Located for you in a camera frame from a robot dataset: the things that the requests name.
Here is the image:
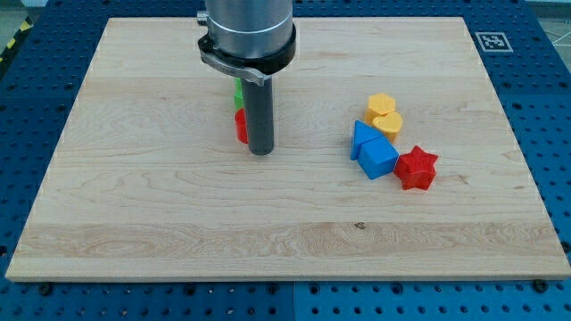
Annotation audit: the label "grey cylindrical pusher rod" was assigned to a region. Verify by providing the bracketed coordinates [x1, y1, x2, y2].
[241, 78, 274, 155]

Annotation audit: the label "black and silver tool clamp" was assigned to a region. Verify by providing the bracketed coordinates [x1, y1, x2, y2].
[197, 11, 296, 86]

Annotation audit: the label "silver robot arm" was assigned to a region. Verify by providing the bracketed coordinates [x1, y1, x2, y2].
[197, 0, 297, 156]

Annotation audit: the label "red star block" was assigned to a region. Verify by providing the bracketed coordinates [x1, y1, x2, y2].
[393, 145, 438, 191]

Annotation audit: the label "red round block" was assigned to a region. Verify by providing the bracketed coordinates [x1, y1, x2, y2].
[235, 108, 248, 144]

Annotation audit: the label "green block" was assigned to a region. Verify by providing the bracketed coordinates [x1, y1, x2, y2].
[234, 78, 244, 111]

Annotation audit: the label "blue triangle block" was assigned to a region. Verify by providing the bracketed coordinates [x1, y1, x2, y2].
[350, 119, 383, 161]

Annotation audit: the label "yellow hexagon block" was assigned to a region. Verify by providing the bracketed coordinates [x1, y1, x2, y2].
[364, 93, 396, 125]

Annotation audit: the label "blue cube block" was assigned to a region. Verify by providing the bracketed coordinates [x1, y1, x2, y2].
[357, 136, 399, 180]

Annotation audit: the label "yellow heart block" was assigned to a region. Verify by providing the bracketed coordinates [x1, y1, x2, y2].
[372, 111, 403, 143]

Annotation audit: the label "wooden board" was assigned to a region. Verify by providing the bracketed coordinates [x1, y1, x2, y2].
[6, 17, 570, 282]

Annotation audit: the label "white fiducial marker tag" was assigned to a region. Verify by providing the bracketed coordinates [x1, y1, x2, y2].
[475, 31, 513, 53]

